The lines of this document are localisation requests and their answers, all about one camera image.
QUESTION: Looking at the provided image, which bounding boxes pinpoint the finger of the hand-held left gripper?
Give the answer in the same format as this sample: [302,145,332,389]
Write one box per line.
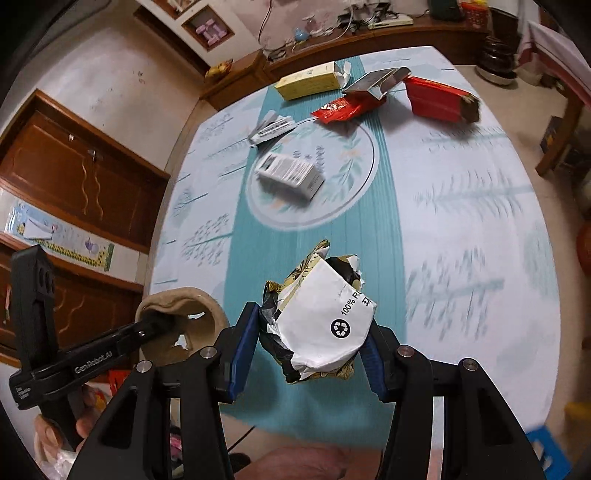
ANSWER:
[111,314,181,349]

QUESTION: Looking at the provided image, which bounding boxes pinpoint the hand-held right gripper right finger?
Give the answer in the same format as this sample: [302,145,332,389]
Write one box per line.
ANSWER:
[360,323,546,480]

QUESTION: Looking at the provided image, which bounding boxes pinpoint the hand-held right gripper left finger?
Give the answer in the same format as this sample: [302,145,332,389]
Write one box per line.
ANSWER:
[67,302,259,480]

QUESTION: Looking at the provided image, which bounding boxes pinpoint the beige pulp cup holder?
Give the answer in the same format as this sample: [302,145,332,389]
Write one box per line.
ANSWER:
[135,287,232,370]

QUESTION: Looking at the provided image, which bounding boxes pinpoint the black-white paper bag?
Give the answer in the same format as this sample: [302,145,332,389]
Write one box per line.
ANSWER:
[259,239,378,385]

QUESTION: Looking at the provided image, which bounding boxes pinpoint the white carton box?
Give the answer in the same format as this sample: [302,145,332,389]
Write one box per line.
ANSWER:
[255,153,325,201]

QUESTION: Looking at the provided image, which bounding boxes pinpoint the red snack wrapper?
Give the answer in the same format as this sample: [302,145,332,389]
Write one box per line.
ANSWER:
[311,97,379,124]

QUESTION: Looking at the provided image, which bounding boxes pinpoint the yellow carton box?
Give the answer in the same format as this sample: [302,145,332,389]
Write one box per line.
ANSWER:
[274,61,354,101]

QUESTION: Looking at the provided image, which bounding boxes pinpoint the person's left hand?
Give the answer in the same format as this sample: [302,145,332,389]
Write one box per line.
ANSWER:
[34,385,112,462]

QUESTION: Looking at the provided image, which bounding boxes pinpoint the carved wooden cabinet door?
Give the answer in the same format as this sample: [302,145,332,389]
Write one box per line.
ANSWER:
[0,244,146,370]

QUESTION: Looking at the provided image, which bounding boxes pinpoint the pink fleece pants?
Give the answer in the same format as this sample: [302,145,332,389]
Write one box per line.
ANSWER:
[240,445,384,480]

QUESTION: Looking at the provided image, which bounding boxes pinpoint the blue leaf-print tablecloth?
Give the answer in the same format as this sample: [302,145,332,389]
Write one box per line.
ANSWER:
[148,45,555,450]

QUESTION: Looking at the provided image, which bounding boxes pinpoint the blue plastic stool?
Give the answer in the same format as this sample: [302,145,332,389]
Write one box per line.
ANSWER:
[526,427,571,480]

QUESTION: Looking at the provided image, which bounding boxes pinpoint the yellow plastic stool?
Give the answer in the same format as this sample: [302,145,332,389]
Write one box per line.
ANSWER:
[566,401,591,428]

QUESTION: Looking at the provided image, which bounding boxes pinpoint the grey striped flat packet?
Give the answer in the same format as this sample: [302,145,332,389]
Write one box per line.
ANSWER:
[248,112,296,147]

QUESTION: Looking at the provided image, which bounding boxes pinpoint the fruit bowl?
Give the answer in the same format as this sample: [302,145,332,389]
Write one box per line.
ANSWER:
[205,59,235,79]

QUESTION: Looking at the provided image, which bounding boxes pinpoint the wooden television cabinet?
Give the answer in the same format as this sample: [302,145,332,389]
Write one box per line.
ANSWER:
[199,14,485,112]

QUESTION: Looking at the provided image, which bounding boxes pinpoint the red carton box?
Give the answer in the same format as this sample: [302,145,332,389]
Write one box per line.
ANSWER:
[404,76,481,124]

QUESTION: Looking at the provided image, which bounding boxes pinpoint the silver foil packet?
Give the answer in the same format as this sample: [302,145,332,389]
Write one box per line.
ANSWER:
[342,67,413,101]

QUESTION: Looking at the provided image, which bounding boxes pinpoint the pink dumbbells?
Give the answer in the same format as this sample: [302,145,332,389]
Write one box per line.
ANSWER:
[196,21,227,46]

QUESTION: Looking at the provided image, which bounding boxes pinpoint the wooden side table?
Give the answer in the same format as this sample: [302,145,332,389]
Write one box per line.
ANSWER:
[536,69,591,176]

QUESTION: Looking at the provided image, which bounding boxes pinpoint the dark ceramic jar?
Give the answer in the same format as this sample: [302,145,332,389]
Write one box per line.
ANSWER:
[475,34,518,86]

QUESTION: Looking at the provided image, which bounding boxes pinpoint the white electronic device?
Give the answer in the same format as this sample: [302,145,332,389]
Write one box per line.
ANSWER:
[367,11,414,29]

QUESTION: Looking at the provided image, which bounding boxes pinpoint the pink-edged white tablecloth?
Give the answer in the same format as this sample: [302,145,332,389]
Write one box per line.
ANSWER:
[515,21,591,100]

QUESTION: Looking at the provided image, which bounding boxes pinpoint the red plastic basket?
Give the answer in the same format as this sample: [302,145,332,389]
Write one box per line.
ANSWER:
[459,0,492,31]

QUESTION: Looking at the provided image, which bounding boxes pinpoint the black cord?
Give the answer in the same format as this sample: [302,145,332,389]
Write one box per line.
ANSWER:
[228,422,257,455]

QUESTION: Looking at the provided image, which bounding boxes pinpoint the wall poster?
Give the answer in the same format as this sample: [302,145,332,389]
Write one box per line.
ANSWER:
[4,198,116,271]

